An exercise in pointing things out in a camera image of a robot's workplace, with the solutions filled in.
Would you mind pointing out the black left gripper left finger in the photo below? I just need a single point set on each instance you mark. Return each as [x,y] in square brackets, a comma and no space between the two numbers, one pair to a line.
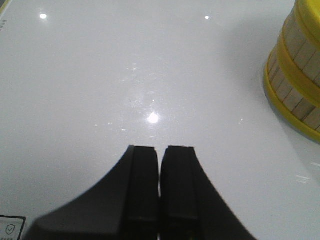
[123,205]

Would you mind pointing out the printed table sticker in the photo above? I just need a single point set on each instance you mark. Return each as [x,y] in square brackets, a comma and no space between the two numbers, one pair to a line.
[11,227]

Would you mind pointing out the bamboo steamer tray yellow rims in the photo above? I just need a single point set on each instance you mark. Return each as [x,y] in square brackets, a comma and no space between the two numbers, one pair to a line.
[298,49]
[292,93]

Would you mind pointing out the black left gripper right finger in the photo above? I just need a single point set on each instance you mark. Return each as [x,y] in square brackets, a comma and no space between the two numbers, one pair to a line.
[190,206]

